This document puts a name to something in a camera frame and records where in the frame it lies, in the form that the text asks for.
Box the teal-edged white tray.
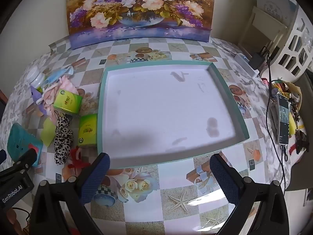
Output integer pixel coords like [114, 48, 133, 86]
[97, 60, 250, 170]

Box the red fabric bow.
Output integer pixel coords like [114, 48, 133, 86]
[65, 146, 91, 169]

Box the teal plastic toy box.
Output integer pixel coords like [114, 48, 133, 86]
[7, 123, 43, 167]

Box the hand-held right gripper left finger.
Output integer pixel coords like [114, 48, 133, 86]
[29, 152, 110, 235]

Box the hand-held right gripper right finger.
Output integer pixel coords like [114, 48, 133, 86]
[210, 153, 290, 235]

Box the blue face mask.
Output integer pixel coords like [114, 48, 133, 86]
[44, 66, 74, 84]

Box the white plastic basket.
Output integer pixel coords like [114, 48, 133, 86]
[260, 5, 313, 79]

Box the black cable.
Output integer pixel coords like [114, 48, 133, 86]
[265, 49, 282, 142]
[279, 144, 289, 196]

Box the purple cloth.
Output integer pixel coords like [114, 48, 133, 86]
[30, 86, 44, 103]

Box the green tissue pack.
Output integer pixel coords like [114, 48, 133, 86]
[53, 88, 83, 115]
[78, 114, 98, 148]

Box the white wooden chair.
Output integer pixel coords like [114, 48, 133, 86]
[241, 5, 289, 59]

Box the black charger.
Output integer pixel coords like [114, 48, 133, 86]
[249, 46, 268, 70]

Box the pink and white fluffy cloth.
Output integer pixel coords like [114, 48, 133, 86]
[37, 76, 79, 117]

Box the white power strip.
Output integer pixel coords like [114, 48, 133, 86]
[233, 53, 261, 77]

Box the yellow-green cloth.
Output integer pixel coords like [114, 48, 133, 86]
[40, 117, 59, 147]

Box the white pill bottle green label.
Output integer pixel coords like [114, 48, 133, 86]
[26, 66, 46, 89]

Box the pile of small colourful items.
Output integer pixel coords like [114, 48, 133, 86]
[271, 80, 310, 155]

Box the leopard print scrunchie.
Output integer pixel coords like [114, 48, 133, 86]
[53, 116, 74, 165]

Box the smartphone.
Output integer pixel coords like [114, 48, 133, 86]
[276, 93, 291, 145]

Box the floral painting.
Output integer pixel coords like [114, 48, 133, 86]
[66, 0, 217, 51]

